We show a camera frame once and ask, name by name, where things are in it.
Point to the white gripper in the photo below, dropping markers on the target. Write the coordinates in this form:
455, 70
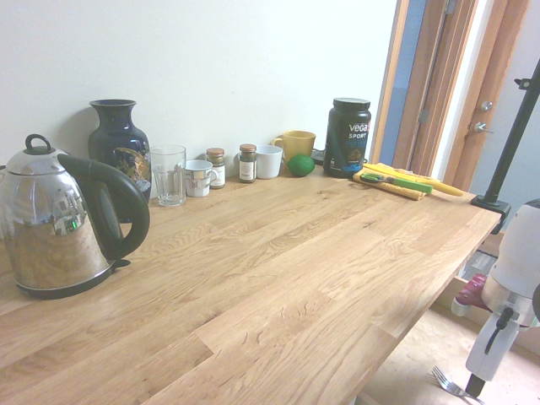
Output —
491, 350

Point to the silver metal fork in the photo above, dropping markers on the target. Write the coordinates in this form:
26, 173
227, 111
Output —
453, 386

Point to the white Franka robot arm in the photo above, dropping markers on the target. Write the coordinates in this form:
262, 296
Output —
519, 253

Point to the large wooden drawer white front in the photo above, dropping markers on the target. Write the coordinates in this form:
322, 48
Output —
422, 358

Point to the yellow folded cloth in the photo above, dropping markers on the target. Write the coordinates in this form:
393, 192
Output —
405, 190

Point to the small black flat object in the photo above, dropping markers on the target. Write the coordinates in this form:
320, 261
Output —
318, 157

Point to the black Vega protein tub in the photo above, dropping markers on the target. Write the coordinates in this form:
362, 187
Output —
348, 139

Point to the silver deadbolt lock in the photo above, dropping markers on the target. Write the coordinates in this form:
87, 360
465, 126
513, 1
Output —
487, 106

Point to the green lime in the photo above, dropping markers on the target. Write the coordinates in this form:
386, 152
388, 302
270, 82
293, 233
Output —
300, 165

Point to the yellow mug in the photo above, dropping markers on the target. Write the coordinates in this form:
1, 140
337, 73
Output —
299, 143

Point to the plain white cup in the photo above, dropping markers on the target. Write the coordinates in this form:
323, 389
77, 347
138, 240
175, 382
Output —
268, 162

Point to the green spice jar copper lid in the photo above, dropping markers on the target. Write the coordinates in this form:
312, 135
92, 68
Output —
216, 169
247, 165

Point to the white patterned cup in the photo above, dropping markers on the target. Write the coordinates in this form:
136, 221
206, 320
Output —
196, 179

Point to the clear ribbed glass tumbler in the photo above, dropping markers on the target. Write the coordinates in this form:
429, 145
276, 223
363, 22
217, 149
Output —
169, 177

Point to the dark blue porcelain vase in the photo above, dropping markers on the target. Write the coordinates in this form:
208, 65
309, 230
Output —
116, 139

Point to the black clamp camera mount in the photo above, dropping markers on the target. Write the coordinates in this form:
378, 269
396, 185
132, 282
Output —
510, 147

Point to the wooden door with frame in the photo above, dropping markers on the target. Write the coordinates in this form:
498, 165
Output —
451, 63

